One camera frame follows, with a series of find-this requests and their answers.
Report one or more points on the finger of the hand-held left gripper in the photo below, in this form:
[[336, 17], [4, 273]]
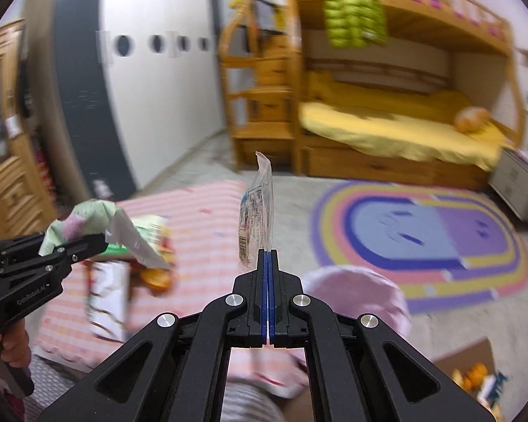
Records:
[[22, 244], [86, 246]]

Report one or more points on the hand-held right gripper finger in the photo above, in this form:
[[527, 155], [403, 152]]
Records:
[[273, 303], [264, 303]]

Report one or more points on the white torn paper wrapper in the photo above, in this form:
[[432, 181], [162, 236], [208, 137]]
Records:
[[134, 241]]

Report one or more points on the clear plastic wrapper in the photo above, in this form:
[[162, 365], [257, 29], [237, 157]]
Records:
[[257, 220]]

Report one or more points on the pink trash bin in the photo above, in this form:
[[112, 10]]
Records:
[[356, 292]]

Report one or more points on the person's left hand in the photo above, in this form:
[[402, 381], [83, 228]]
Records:
[[15, 345]]

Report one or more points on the white printed carton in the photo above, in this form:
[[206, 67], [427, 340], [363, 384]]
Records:
[[108, 299]]

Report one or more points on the small bottle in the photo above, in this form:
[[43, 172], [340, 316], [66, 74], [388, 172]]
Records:
[[102, 188]]

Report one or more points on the wooden cabinet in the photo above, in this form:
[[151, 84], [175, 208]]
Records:
[[9, 184]]

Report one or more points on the green snack packet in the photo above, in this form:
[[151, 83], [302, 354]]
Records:
[[152, 228]]

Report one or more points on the single orange peel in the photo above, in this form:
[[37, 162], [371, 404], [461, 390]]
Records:
[[156, 280]]

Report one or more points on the white wardrobe with round holes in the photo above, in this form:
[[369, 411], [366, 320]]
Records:
[[158, 118]]

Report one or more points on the rainbow oval rug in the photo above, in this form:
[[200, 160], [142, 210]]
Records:
[[422, 237]]

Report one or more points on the wooden bunk bed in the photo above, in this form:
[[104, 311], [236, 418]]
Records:
[[378, 165]]

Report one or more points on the wooden stair drawers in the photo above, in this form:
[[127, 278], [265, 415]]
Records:
[[264, 105]]

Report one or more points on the brown cardboard sheet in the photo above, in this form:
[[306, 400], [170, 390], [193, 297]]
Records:
[[466, 354]]

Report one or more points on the yellow bedsheet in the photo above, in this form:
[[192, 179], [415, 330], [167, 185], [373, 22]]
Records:
[[378, 127]]

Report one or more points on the blue packet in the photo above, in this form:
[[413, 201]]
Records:
[[495, 387]]

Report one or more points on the grey nightstand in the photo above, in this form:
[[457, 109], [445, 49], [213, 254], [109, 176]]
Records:
[[515, 184]]

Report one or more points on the orange plush toy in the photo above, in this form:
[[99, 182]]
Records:
[[471, 119]]

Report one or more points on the grey garment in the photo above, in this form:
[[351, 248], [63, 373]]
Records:
[[266, 15]]

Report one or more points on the pink tissue box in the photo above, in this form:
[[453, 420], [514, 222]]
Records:
[[527, 154]]

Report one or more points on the green puffer jacket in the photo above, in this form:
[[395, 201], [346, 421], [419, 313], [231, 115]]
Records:
[[352, 9]]

